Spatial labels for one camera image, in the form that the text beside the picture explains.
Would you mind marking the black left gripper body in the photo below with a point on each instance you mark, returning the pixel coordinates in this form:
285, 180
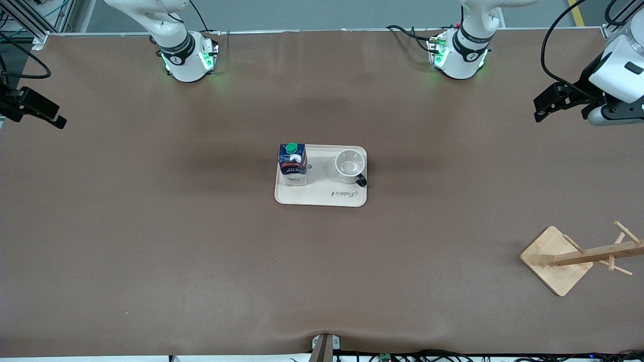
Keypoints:
585, 80

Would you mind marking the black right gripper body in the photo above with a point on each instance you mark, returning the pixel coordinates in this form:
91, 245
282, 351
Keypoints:
11, 104

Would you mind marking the blue milk carton green cap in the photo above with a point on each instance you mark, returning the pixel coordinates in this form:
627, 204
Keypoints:
293, 171

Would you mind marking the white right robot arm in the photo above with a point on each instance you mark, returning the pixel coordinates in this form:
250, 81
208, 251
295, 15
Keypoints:
183, 60

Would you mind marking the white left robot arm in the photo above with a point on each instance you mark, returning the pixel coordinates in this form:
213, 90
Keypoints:
468, 55

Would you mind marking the cream rabbit print tray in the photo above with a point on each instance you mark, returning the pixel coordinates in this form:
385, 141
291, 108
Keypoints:
327, 196

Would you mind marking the wooden mug rack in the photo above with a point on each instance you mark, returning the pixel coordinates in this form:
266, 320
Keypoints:
551, 261

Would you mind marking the brown table mat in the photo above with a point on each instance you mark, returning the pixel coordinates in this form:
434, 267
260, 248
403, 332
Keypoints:
322, 276

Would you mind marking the aluminium frame profile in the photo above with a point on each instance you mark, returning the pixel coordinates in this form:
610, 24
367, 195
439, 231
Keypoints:
30, 22
611, 31

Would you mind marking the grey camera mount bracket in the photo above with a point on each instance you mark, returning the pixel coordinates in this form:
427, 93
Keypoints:
324, 349

